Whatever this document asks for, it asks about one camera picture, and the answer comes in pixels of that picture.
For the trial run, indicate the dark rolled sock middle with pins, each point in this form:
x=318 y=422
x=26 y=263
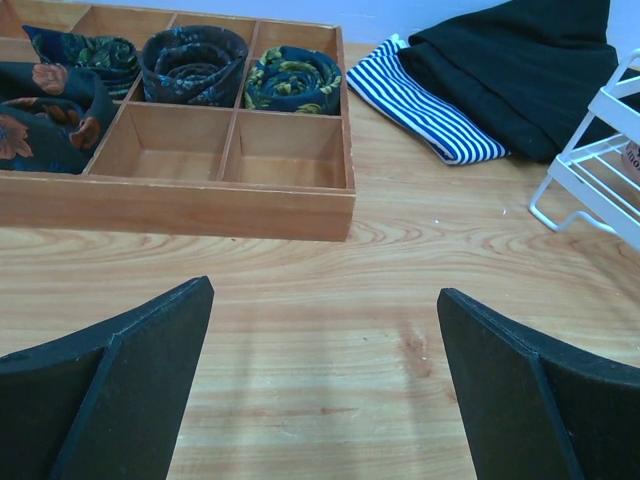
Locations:
x=197 y=65

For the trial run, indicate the black folded cloth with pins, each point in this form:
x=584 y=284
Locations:
x=524 y=71

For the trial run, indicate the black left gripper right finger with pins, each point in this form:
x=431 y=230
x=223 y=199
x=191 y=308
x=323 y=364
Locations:
x=533 y=406

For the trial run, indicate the white wire dish rack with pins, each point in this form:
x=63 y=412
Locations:
x=591 y=166

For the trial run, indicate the small white pink-handled cup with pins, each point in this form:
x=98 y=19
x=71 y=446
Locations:
x=630 y=158

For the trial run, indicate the blue striped cloth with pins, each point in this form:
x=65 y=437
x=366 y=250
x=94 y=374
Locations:
x=382 y=82

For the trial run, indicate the dark rolled sock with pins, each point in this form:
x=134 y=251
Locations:
x=197 y=65
x=294 y=80
x=113 y=59

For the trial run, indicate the dark rolled sock right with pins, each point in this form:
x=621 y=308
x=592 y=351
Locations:
x=294 y=80

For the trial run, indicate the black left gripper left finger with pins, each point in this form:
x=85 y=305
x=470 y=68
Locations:
x=107 y=401

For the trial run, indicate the wooden compartment tray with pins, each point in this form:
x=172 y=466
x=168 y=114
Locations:
x=187 y=169

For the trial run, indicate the black rolled sock lower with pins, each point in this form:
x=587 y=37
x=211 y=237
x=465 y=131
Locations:
x=52 y=117

